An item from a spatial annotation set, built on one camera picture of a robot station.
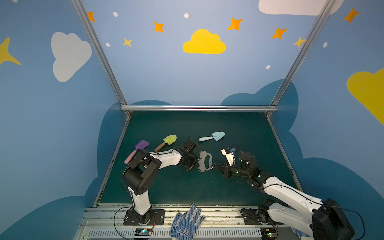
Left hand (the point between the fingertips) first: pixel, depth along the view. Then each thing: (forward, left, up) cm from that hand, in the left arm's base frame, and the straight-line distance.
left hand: (202, 164), depth 91 cm
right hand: (-5, -7, +10) cm, 14 cm away
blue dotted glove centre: (-32, +9, -1) cm, 33 cm away
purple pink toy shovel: (+14, +42, -1) cm, 44 cm away
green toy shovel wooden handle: (+19, +22, -2) cm, 29 cm away
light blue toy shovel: (+24, -11, -2) cm, 26 cm away
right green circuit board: (-34, -32, -3) cm, 47 cm away
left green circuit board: (-35, +30, -3) cm, 46 cm away
